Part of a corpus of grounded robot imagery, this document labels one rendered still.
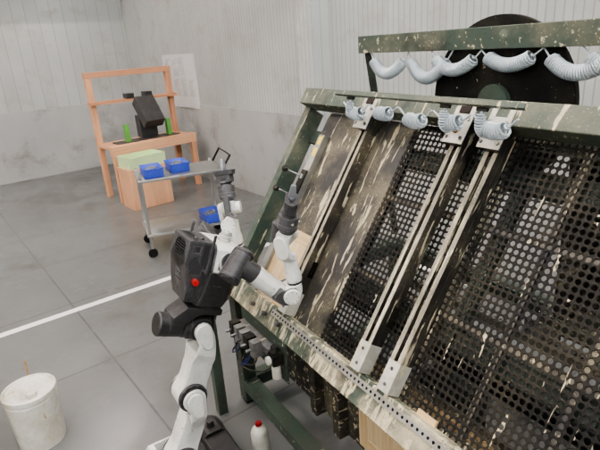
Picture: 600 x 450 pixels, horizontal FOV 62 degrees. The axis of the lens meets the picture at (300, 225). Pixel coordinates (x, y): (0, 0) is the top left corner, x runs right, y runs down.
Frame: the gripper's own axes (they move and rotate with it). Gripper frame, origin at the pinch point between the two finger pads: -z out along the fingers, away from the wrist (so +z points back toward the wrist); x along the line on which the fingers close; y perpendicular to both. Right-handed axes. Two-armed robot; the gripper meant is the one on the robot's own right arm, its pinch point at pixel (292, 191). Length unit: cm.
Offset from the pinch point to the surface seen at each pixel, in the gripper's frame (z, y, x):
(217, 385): 156, -26, 32
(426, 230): 3, 55, -10
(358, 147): -4, 30, 50
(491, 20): -69, 82, 69
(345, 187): 14, 27, 41
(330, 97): -16, 16, 90
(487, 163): -28, 71, -8
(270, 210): 54, -9, 80
